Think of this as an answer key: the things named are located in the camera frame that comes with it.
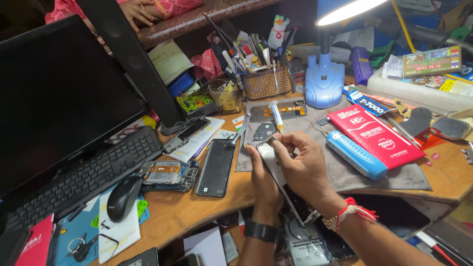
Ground person's left hand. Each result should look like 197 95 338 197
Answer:
244 144 284 217

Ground person's right hand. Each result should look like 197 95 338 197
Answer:
271 131 346 219

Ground white phone display panel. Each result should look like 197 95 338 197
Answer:
256 136 321 227

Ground black wristwatch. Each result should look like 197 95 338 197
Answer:
243 219 279 244

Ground grey work cloth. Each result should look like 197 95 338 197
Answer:
235 97 432 192

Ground blue cylindrical torch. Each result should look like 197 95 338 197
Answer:
326 130 389 182

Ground white glue syringe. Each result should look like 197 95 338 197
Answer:
269 100 285 134

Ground clear screen protector packet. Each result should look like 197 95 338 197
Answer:
282 212 330 266

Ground white booklet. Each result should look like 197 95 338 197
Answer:
166 117 225 163

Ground red phone part box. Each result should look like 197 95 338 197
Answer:
327 104 426 170

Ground blank white paper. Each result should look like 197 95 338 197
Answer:
183 226 227 266

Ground black white glue tube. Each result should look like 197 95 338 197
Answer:
342 86 391 117

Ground blue desk lamp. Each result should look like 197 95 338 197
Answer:
304 0 389 109

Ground wicker basket of tools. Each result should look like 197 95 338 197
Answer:
204 13 298 101

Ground opened phone with circuit boards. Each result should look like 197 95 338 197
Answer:
138 160 200 193

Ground clear plastic cup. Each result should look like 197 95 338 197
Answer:
208 78 243 116

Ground metal tweezers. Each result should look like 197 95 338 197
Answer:
384 116 422 147

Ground tray of green rubber bands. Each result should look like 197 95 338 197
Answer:
176 92 219 119

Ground purple box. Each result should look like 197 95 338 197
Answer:
350 46 374 86

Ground black plastic pry tool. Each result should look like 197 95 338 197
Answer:
398 107 432 137

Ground blue plastic container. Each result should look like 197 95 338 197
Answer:
167 72 196 98

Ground white foam tray with items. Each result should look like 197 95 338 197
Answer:
367 67 473 114

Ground pink plastic bag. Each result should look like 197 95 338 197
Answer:
190 48 224 82

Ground white bottle with green cap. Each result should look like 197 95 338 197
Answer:
268 14 290 51

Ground black computer mouse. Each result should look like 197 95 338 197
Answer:
106 175 143 223

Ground black phone with grey label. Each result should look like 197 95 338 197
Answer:
117 247 160 266

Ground small framed dark glass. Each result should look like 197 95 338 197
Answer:
430 116 472 140

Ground white printed paper sheet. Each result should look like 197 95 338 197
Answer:
98 191 141 264

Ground white paper notepad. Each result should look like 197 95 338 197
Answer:
147 39 194 86

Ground green printed box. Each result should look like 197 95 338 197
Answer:
402 45 462 78

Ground black hot air gun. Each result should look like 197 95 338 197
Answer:
376 16 473 54

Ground black keyboard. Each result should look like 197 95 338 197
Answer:
3 126 163 233

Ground tall black speaker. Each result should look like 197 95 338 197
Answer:
76 0 186 136

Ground bunch of keys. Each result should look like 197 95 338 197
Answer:
66 232 100 263

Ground blue desk mat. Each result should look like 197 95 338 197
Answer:
51 183 151 266

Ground black computer monitor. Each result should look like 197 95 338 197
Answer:
0 14 149 200

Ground red flat carton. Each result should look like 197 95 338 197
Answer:
15 214 54 266

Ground small grey metal bracket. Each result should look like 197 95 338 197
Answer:
253 122 277 142

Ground silver handled screwdriver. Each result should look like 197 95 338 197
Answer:
229 123 248 148

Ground red white thread bracelet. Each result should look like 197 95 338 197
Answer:
322 197 380 233

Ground phone frame with orange flex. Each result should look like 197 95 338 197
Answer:
249 100 308 123

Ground grey phone middle frame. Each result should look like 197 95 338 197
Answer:
162 117 211 154

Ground yellow cable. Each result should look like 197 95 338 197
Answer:
391 0 417 53

